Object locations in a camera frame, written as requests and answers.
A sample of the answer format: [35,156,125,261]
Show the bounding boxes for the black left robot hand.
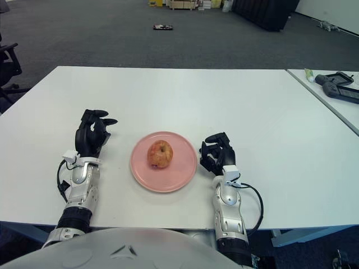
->
[75,109,118,160]

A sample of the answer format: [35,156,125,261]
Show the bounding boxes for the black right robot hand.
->
[198,131,236,177]

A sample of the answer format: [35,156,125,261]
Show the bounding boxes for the red yellow apple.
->
[147,140,174,170]

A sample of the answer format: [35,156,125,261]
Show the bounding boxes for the pink round plate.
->
[130,131,198,193]

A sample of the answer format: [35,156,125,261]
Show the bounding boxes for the black office chair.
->
[0,30,29,104]

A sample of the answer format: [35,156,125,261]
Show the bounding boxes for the grey robot torso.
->
[0,226,245,269]

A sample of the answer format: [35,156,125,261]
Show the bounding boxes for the black handheld controller grey grip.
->
[314,71,355,86]
[322,82,359,104]

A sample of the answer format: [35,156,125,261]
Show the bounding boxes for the black cabinet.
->
[232,0,301,32]

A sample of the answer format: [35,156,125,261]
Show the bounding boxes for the stacked white cardboard boxes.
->
[199,0,224,9]

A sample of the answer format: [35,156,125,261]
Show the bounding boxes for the black caster wheel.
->
[332,249,350,269]

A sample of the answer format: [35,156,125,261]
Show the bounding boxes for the wooden pallet crate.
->
[169,0,195,11]

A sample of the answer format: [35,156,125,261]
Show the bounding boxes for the grey quadruped robot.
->
[317,21,340,32]

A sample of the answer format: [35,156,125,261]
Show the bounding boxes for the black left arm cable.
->
[57,159,71,202]

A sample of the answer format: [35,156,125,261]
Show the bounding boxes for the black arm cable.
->
[240,182,264,233]
[57,159,71,202]

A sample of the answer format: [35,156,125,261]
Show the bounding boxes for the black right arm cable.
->
[240,182,264,233]

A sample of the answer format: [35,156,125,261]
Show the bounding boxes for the grey table frame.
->
[270,225,359,248]

